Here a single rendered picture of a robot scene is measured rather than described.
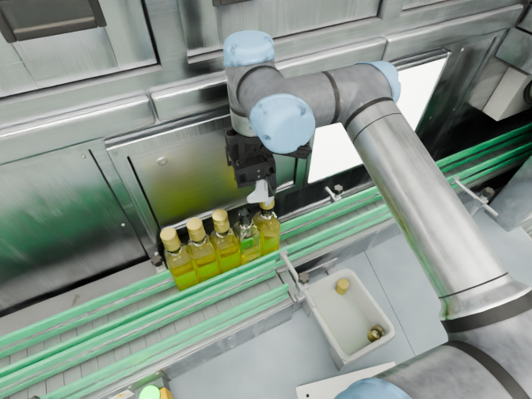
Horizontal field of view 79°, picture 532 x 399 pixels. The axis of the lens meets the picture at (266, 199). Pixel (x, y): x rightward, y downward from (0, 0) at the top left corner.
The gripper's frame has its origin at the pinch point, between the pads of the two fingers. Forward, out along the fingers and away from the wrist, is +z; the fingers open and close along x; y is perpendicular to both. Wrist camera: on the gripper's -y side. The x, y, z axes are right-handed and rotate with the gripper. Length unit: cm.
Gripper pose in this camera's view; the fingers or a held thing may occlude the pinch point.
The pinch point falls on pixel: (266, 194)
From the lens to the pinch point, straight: 73.5
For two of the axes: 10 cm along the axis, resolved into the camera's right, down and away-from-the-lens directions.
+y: -9.3, 2.9, -2.1
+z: 0.2, 6.3, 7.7
